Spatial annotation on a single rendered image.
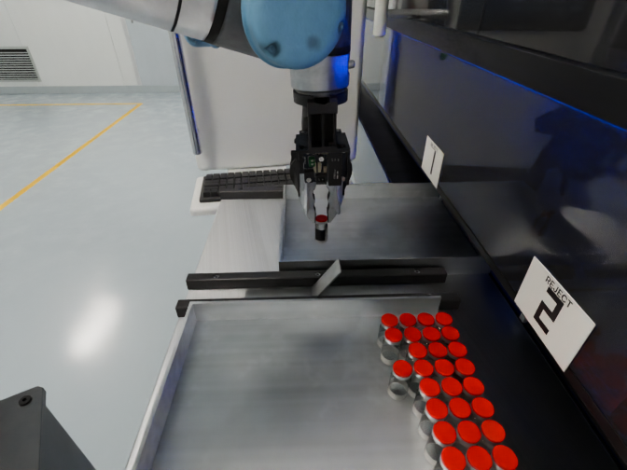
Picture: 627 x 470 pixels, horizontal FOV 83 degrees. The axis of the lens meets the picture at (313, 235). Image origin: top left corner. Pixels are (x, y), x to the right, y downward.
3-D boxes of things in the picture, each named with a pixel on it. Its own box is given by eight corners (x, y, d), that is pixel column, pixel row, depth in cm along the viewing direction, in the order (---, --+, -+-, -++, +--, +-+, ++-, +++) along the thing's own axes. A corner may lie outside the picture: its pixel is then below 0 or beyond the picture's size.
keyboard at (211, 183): (339, 170, 108) (339, 162, 107) (350, 191, 97) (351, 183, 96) (203, 179, 103) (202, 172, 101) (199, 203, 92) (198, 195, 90)
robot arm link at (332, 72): (289, 48, 47) (351, 47, 47) (291, 86, 49) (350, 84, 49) (287, 58, 41) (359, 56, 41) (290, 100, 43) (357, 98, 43)
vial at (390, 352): (396, 351, 45) (400, 326, 43) (399, 366, 43) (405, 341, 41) (378, 351, 45) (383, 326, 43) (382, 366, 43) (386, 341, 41)
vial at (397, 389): (404, 382, 42) (410, 358, 39) (409, 401, 40) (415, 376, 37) (385, 383, 41) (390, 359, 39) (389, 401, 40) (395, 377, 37)
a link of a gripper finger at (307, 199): (297, 238, 55) (299, 185, 50) (297, 217, 60) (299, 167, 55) (316, 238, 56) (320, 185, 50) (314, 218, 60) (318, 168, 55)
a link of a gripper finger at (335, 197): (329, 238, 56) (324, 185, 50) (327, 217, 61) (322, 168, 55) (349, 235, 56) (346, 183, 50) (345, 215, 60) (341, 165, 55)
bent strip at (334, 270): (338, 287, 55) (339, 257, 52) (340, 301, 53) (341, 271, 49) (245, 291, 54) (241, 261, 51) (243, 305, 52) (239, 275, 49)
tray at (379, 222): (437, 196, 79) (440, 182, 77) (489, 273, 58) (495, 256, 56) (284, 199, 78) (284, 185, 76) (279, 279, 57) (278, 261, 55)
